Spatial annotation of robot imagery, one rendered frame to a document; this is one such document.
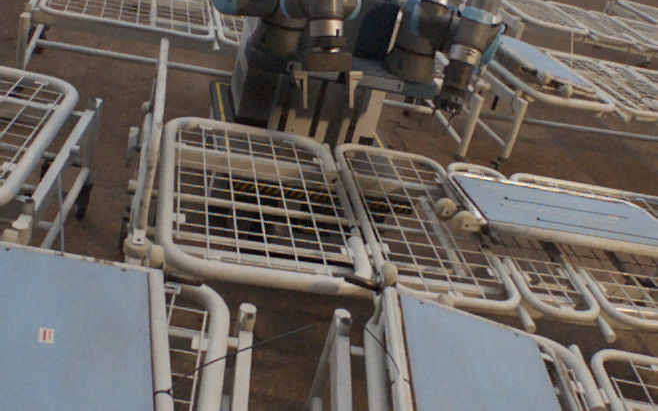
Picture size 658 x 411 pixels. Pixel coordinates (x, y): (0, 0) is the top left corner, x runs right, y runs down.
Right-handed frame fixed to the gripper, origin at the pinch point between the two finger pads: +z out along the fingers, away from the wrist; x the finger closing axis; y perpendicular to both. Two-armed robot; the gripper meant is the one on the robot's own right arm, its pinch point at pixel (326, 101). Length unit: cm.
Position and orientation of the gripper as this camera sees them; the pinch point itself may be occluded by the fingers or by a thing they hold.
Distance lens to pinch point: 232.9
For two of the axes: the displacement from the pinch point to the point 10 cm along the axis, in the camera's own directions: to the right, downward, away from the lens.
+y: -3.4, -0.8, 9.4
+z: 0.1, 10.0, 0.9
